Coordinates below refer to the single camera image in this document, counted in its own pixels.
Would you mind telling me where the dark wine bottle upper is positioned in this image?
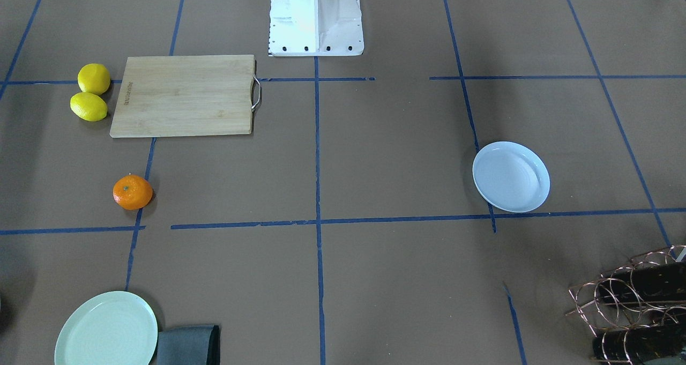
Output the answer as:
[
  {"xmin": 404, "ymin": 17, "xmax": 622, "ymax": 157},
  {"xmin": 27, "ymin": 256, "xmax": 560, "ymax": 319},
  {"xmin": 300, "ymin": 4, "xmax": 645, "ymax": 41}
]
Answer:
[{"xmin": 597, "ymin": 262, "xmax": 685, "ymax": 307}]

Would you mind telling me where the copper wire bottle rack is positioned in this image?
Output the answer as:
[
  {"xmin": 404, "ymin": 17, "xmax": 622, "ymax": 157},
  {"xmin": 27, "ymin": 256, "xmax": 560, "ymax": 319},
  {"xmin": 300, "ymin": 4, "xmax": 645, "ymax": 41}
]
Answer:
[{"xmin": 568, "ymin": 245, "xmax": 685, "ymax": 364}]

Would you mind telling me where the yellow lemon near board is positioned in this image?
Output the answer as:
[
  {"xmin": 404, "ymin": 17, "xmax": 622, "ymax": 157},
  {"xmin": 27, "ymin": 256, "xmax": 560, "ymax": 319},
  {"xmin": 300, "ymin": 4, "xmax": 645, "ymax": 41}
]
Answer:
[{"xmin": 77, "ymin": 64, "xmax": 112, "ymax": 95}]

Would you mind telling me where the dark wine bottle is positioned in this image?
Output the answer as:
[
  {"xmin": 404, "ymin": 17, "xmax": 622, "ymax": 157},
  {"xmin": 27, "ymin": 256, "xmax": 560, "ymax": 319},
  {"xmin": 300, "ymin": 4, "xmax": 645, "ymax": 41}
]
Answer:
[
  {"xmin": 592, "ymin": 323, "xmax": 685, "ymax": 364},
  {"xmin": 597, "ymin": 262, "xmax": 685, "ymax": 307}
]

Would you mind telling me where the dark wine bottle lower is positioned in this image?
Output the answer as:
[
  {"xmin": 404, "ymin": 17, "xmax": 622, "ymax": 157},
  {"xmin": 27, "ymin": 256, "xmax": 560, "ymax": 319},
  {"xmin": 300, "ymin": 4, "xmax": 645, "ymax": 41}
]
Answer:
[{"xmin": 592, "ymin": 323, "xmax": 685, "ymax": 364}]

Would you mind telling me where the orange mandarin fruit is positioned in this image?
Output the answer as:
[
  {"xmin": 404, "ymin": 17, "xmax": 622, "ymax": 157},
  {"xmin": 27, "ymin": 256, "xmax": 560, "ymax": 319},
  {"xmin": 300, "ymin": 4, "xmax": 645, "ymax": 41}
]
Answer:
[{"xmin": 112, "ymin": 174, "xmax": 154, "ymax": 211}]

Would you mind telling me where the white blue plate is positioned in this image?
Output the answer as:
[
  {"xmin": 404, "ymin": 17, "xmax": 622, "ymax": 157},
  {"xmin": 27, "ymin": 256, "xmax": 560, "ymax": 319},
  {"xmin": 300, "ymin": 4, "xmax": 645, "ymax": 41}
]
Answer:
[{"xmin": 471, "ymin": 141, "xmax": 551, "ymax": 213}]

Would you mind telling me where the grey folded cloth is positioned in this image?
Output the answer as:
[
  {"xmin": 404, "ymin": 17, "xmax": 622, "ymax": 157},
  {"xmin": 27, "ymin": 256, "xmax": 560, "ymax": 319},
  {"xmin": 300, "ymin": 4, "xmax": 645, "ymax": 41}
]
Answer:
[{"xmin": 156, "ymin": 324, "xmax": 220, "ymax": 364}]

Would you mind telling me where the bamboo cutting board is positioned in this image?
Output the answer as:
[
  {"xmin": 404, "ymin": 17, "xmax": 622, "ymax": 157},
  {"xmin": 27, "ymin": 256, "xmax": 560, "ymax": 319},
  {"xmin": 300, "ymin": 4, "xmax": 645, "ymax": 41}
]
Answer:
[{"xmin": 110, "ymin": 55, "xmax": 262, "ymax": 138}]

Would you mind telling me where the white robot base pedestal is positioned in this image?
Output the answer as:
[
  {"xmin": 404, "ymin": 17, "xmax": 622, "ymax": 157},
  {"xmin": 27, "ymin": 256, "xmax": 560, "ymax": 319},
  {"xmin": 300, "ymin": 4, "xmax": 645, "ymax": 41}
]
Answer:
[{"xmin": 268, "ymin": 0, "xmax": 365, "ymax": 57}]

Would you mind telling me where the light green plate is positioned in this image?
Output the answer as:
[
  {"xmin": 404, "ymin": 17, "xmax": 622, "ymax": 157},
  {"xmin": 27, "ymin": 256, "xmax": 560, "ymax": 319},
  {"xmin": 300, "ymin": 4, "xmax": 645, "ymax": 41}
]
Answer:
[{"xmin": 54, "ymin": 291, "xmax": 158, "ymax": 364}]

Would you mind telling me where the yellow lemon far side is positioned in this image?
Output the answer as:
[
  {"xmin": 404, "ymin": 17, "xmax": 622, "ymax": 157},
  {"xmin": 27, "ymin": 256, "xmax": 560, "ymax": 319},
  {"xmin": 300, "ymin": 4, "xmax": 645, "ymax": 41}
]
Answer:
[{"xmin": 70, "ymin": 92, "xmax": 108, "ymax": 122}]

